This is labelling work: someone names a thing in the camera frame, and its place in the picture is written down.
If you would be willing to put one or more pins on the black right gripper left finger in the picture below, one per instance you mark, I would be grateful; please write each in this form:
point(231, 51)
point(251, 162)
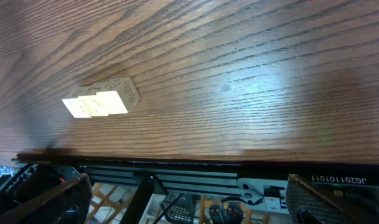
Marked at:
point(65, 203)

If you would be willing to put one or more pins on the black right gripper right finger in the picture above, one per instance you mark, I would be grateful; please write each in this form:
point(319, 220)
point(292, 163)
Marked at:
point(309, 203)

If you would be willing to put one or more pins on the wooden block with dots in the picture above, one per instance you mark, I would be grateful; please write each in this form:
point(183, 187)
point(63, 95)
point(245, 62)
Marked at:
point(75, 105)

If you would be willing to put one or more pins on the wooden block with squiggle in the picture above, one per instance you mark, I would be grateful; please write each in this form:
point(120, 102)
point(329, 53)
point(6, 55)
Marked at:
point(93, 103)

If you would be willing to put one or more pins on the wooden block number three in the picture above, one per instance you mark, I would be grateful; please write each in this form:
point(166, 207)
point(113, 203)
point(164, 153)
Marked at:
point(118, 95)

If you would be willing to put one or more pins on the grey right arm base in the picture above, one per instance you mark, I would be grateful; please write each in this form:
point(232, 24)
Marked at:
point(264, 194)

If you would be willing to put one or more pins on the foot in blue sandal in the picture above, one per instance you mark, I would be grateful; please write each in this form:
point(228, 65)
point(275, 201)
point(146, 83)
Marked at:
point(214, 212)

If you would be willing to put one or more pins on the wooden chair frame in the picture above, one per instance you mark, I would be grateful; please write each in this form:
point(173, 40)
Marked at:
point(109, 202)

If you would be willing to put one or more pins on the black wire basket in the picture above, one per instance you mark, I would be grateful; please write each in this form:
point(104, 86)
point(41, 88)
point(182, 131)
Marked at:
point(179, 209)

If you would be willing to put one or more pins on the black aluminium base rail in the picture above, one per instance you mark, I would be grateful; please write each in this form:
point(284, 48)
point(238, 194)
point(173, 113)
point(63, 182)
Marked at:
point(217, 178)

